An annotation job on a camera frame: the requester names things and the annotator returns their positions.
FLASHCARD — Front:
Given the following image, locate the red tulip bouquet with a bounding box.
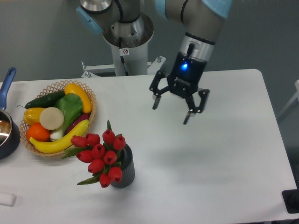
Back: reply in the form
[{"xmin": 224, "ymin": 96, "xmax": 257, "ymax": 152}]
[{"xmin": 62, "ymin": 121, "xmax": 127, "ymax": 188}]

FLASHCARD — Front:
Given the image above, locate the white furniture piece right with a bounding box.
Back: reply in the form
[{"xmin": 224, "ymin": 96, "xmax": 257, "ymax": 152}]
[{"xmin": 277, "ymin": 80, "xmax": 299, "ymax": 120}]

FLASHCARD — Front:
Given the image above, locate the long yellow banana squash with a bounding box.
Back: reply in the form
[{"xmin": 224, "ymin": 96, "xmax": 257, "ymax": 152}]
[{"xmin": 29, "ymin": 119, "xmax": 89, "ymax": 154}]

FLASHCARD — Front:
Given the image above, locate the white cylinder roll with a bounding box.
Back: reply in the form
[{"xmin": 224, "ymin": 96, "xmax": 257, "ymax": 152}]
[{"xmin": 0, "ymin": 192, "xmax": 17, "ymax": 207}]

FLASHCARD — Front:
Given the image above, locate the dark green cucumber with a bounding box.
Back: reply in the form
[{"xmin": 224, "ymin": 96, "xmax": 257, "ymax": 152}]
[{"xmin": 18, "ymin": 91, "xmax": 65, "ymax": 109}]

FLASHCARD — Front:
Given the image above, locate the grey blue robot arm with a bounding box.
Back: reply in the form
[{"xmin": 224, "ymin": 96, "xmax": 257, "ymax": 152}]
[{"xmin": 76, "ymin": 0, "xmax": 232, "ymax": 117}]

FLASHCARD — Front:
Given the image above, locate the blue handled dark saucepan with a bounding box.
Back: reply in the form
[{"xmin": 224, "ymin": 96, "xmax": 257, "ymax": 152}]
[{"xmin": 0, "ymin": 67, "xmax": 21, "ymax": 160}]

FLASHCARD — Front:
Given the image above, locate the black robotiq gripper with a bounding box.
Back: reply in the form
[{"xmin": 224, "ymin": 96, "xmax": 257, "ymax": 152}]
[{"xmin": 149, "ymin": 51, "xmax": 210, "ymax": 125}]

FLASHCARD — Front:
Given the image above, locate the orange fruit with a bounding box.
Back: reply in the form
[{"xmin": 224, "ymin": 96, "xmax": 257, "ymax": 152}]
[{"xmin": 26, "ymin": 124, "xmax": 50, "ymax": 142}]

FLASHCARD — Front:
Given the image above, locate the yellow bell pepper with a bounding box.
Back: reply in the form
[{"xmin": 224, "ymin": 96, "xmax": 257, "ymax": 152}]
[{"xmin": 23, "ymin": 107, "xmax": 45, "ymax": 126}]

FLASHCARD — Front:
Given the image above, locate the black device at table edge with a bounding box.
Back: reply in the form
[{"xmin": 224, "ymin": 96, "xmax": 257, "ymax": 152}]
[{"xmin": 282, "ymin": 189, "xmax": 299, "ymax": 214}]

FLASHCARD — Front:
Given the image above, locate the green bok choy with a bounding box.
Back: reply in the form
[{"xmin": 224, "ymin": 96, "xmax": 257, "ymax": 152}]
[{"xmin": 50, "ymin": 93, "xmax": 83, "ymax": 141}]

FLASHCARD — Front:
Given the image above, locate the beige round disc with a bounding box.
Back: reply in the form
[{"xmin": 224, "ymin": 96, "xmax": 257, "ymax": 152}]
[{"xmin": 39, "ymin": 107, "xmax": 64, "ymax": 130}]

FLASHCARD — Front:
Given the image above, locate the purple eggplant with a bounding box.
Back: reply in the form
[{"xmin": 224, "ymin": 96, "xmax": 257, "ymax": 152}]
[{"xmin": 65, "ymin": 113, "xmax": 90, "ymax": 134}]

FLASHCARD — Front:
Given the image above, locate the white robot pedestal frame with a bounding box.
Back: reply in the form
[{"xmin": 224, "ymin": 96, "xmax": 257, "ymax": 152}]
[{"xmin": 81, "ymin": 41, "xmax": 166, "ymax": 78}]

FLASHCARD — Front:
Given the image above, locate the dark grey ribbed vase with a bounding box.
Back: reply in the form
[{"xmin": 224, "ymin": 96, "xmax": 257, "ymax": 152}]
[{"xmin": 111, "ymin": 145, "xmax": 135, "ymax": 188}]

